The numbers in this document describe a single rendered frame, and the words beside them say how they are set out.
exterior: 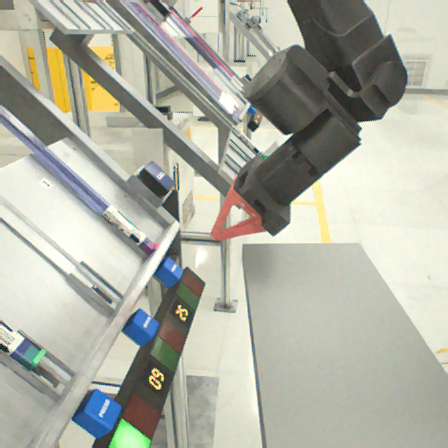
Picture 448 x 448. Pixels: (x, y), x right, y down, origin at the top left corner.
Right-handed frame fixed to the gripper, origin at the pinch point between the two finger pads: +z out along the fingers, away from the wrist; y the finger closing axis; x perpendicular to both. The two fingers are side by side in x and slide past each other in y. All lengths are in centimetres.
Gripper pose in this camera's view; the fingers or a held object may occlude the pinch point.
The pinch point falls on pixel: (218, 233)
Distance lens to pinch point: 49.2
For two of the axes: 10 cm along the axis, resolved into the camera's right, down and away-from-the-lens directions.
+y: -1.6, 4.4, -8.9
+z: -6.8, 6.0, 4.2
